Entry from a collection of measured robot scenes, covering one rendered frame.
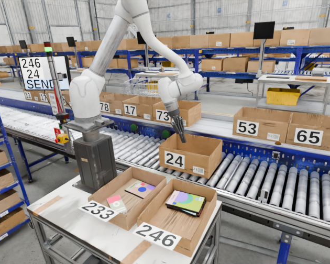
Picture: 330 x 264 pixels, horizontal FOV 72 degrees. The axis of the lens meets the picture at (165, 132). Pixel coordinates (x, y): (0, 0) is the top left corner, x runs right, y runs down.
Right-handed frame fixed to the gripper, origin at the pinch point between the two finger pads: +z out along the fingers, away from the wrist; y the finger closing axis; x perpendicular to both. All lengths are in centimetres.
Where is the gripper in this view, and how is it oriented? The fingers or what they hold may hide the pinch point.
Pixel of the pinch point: (182, 138)
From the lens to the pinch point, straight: 153.4
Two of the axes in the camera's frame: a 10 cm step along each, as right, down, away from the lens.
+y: -5.3, 3.4, -7.8
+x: 7.8, -1.6, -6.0
